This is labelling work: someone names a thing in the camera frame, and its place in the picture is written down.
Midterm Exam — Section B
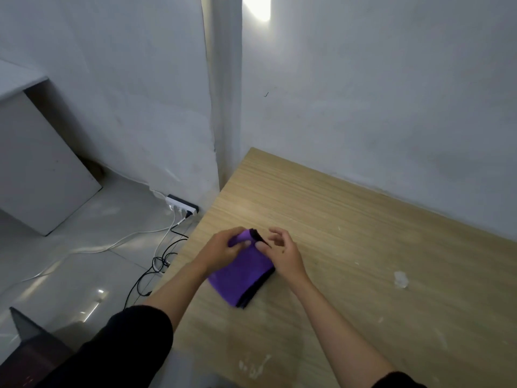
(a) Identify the person's left hand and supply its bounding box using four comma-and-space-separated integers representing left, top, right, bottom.
197, 227, 250, 275

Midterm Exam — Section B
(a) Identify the person's right hand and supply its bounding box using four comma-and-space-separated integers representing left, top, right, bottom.
255, 227, 308, 282

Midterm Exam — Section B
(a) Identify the purple cloth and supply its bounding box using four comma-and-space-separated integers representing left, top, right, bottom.
208, 228, 276, 310

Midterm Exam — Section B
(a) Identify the person's right forearm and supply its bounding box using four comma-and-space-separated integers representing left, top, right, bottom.
289, 275, 398, 384

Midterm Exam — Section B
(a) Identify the person's left forearm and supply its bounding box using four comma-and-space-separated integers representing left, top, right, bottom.
142, 259, 211, 332

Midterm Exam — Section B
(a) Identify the white power strip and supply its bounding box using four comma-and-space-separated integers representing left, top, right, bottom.
165, 194, 200, 217

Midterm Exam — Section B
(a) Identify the black left sleeve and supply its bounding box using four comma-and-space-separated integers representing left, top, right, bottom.
36, 305, 174, 388

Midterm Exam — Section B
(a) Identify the black sleeve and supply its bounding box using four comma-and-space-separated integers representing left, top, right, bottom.
36, 305, 174, 388
372, 372, 428, 388

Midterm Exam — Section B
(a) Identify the black right sleeve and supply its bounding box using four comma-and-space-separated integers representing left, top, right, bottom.
372, 372, 428, 388

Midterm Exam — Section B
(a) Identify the white cabinet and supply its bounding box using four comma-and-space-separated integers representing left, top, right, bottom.
0, 59, 103, 237

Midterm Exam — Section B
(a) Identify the dark chair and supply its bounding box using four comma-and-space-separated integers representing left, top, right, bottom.
9, 307, 77, 388

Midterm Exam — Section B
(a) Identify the black cable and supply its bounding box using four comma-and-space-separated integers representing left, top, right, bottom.
122, 228, 190, 309

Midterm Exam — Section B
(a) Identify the white cable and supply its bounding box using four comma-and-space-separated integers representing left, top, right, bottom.
0, 216, 187, 295

